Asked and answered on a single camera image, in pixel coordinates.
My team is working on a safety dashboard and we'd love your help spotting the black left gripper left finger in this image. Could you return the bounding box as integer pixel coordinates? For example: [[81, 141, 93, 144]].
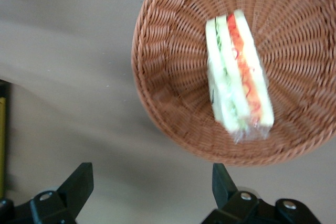
[[30, 162, 95, 224]]

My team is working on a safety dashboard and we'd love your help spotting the triangle sandwich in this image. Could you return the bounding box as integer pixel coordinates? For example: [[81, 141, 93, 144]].
[[205, 9, 275, 145]]

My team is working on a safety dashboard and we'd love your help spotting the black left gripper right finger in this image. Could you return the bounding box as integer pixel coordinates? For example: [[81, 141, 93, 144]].
[[201, 163, 322, 224]]

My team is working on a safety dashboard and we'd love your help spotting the black food warmer machine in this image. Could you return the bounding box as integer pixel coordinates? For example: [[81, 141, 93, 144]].
[[0, 79, 13, 200]]

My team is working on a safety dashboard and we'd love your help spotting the empty brown wicker basket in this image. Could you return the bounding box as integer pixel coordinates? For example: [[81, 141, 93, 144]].
[[130, 0, 336, 167]]

